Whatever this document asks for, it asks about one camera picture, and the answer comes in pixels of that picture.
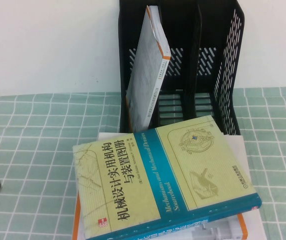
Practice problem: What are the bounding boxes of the yellow teal hardcover book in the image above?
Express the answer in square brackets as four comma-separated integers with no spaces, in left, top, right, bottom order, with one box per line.
[72,114,262,240]

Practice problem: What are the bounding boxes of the white book with orange spine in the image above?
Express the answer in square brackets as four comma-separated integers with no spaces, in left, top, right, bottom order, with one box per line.
[125,4,172,133]

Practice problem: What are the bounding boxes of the white orange ROS book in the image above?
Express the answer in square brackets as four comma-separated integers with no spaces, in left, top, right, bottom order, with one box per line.
[72,194,249,240]

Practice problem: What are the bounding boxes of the plain white book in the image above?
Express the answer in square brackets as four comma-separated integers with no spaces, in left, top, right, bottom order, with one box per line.
[77,131,267,240]

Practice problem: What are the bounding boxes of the black mesh book holder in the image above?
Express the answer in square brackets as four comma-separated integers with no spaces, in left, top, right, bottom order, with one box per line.
[118,0,246,136]

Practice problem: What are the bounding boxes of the green checked tablecloth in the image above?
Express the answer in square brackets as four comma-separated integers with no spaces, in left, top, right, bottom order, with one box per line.
[0,86,286,240]

